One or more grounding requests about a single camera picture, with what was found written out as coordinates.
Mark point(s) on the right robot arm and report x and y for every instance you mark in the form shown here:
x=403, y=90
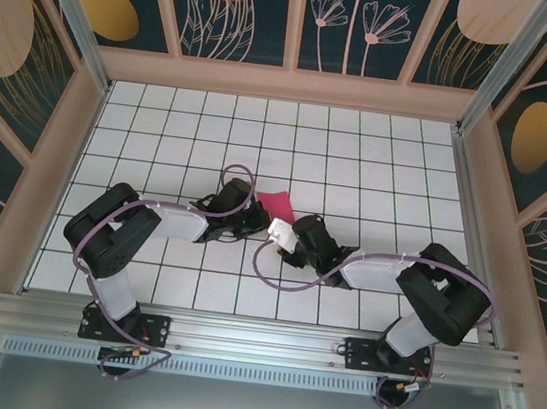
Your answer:
x=375, y=273

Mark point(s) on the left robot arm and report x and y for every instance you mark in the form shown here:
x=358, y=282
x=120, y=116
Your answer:
x=116, y=290

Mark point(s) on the yellow power connector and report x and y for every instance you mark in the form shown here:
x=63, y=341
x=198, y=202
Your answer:
x=401, y=386
x=137, y=351

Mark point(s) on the aluminium side rail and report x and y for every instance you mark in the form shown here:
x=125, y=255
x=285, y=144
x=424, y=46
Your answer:
x=477, y=231

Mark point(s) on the pink cloth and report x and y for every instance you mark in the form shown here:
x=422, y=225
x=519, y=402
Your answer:
x=278, y=205

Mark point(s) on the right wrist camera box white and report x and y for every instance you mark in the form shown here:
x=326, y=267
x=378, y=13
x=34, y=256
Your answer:
x=281, y=233

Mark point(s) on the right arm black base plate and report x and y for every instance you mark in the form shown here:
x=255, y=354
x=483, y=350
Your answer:
x=359, y=354

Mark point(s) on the aluminium mounting rail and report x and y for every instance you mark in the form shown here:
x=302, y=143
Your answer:
x=256, y=338

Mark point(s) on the aluminium corner post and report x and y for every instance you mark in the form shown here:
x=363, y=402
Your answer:
x=70, y=6
x=504, y=63

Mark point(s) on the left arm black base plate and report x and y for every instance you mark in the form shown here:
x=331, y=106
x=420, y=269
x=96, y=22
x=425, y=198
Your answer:
x=159, y=328

